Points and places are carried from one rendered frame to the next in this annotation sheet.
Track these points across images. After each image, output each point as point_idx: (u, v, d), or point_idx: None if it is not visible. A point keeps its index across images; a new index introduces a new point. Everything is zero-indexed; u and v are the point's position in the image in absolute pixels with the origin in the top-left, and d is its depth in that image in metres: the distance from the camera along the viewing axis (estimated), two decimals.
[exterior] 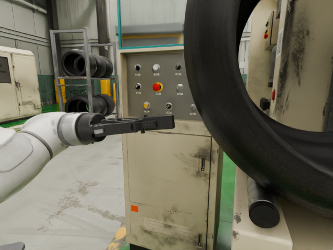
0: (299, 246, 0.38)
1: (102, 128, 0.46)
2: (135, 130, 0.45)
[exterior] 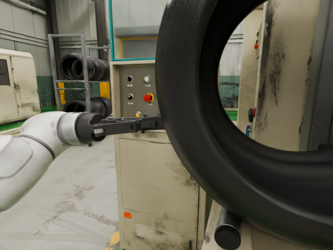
0: None
1: (102, 128, 0.46)
2: (135, 130, 0.45)
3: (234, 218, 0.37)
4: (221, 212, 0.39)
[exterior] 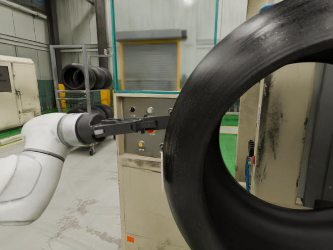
0: None
1: (102, 129, 0.46)
2: (135, 130, 0.45)
3: None
4: None
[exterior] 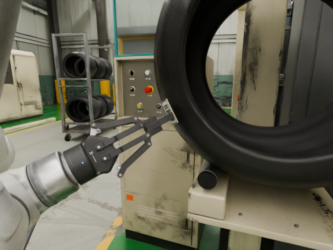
0: (238, 206, 0.54)
1: (100, 124, 0.43)
2: (135, 116, 0.44)
3: (200, 171, 0.51)
4: None
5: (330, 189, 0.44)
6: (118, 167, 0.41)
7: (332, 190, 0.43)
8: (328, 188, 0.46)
